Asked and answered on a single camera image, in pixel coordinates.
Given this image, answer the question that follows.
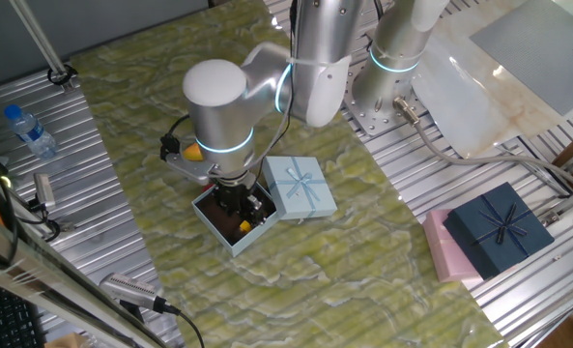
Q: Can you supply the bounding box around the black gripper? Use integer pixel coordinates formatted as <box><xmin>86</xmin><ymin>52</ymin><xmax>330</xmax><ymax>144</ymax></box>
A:
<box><xmin>213</xmin><ymin>177</ymin><xmax>265</xmax><ymax>221</ymax></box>

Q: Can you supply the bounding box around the light blue gift box base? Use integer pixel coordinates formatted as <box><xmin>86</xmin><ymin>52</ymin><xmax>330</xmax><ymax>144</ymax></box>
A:
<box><xmin>191</xmin><ymin>181</ymin><xmax>281</xmax><ymax>258</ymax></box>

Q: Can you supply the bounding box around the light blue gift box lid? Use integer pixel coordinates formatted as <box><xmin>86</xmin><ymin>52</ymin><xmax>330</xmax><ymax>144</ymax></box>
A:
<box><xmin>261</xmin><ymin>155</ymin><xmax>339</xmax><ymax>221</ymax></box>

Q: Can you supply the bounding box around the yellow orange toy mango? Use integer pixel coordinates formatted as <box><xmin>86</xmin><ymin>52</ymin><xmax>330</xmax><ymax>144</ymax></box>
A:
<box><xmin>182</xmin><ymin>142</ymin><xmax>205</xmax><ymax>162</ymax></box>

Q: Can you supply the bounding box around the dark blue gift box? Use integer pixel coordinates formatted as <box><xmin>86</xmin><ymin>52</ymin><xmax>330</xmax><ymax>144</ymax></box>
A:
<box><xmin>443</xmin><ymin>181</ymin><xmax>556</xmax><ymax>280</ymax></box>

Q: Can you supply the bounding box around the green marble pattern mat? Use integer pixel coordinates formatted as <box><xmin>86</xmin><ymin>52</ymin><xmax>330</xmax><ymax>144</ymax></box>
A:
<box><xmin>71</xmin><ymin>0</ymin><xmax>509</xmax><ymax>348</ymax></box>

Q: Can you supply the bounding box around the white ridged device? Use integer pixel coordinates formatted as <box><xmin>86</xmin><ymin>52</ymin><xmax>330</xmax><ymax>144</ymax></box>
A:
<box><xmin>99</xmin><ymin>272</ymin><xmax>164</xmax><ymax>310</ymax></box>

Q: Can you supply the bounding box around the silver robot mounting plate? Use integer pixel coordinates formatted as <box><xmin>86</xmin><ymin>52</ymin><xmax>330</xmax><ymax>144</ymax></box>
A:
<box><xmin>340</xmin><ymin>72</ymin><xmax>432</xmax><ymax>137</ymax></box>

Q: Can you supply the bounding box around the pink flat object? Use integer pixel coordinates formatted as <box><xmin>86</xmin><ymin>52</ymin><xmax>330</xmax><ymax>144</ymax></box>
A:
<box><xmin>421</xmin><ymin>208</ymin><xmax>485</xmax><ymax>284</ymax></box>

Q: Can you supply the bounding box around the clear plastic water bottle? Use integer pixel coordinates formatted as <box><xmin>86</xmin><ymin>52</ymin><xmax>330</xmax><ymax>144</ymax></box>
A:
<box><xmin>3</xmin><ymin>103</ymin><xmax>59</xmax><ymax>160</ymax></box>

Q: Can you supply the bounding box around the beige flat sheet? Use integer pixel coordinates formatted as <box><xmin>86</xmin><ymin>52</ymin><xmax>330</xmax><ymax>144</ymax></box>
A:
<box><xmin>409</xmin><ymin>0</ymin><xmax>573</xmax><ymax>160</ymax></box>

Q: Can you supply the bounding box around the silver tripod pole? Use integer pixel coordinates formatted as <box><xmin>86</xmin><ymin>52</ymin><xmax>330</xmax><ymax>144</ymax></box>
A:
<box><xmin>8</xmin><ymin>0</ymin><xmax>77</xmax><ymax>94</ymax></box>

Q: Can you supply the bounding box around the black keyboard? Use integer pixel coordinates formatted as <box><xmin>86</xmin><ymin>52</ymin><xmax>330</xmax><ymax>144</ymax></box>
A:
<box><xmin>0</xmin><ymin>277</ymin><xmax>46</xmax><ymax>348</ymax></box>

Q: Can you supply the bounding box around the grey studded baseplate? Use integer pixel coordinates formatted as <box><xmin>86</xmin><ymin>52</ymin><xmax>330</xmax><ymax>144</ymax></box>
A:
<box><xmin>470</xmin><ymin>0</ymin><xmax>573</xmax><ymax>116</ymax></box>

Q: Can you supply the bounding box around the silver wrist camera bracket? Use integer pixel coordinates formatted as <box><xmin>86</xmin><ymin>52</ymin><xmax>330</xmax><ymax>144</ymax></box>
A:
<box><xmin>164</xmin><ymin>153</ymin><xmax>220</xmax><ymax>188</ymax></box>

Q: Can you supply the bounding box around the black cable clip bundle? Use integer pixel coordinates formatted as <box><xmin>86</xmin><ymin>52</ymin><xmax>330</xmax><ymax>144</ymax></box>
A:
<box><xmin>158</xmin><ymin>113</ymin><xmax>191</xmax><ymax>162</ymax></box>

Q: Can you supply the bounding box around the grey cable with metal plug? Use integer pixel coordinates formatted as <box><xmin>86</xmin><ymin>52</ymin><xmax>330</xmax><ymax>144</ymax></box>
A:
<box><xmin>392</xmin><ymin>96</ymin><xmax>573</xmax><ymax>192</ymax></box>

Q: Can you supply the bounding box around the aluminium frame bar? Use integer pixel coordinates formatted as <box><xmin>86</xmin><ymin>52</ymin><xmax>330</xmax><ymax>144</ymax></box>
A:
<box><xmin>0</xmin><ymin>159</ymin><xmax>171</xmax><ymax>348</ymax></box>

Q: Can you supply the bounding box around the silver aluminium rail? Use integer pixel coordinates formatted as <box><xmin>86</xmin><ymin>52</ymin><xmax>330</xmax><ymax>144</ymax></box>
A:
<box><xmin>539</xmin><ymin>142</ymin><xmax>573</xmax><ymax>228</ymax></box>

